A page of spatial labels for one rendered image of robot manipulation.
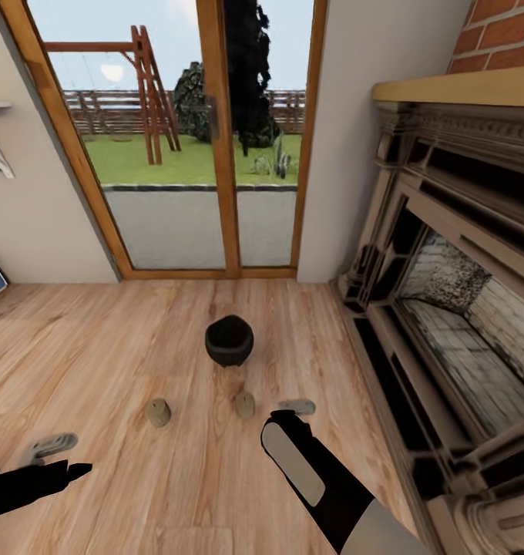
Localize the cauldron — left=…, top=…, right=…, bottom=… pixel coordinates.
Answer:
left=206, top=315, right=254, bottom=367

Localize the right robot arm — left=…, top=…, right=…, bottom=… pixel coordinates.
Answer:
left=261, top=399, right=434, bottom=555

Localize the pillar candle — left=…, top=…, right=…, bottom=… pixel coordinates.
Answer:
left=146, top=399, right=172, bottom=428
left=235, top=392, right=255, bottom=421

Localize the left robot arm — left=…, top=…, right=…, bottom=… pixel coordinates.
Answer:
left=0, top=432, right=92, bottom=514

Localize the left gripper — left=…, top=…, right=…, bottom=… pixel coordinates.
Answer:
left=2, top=460, right=92, bottom=514

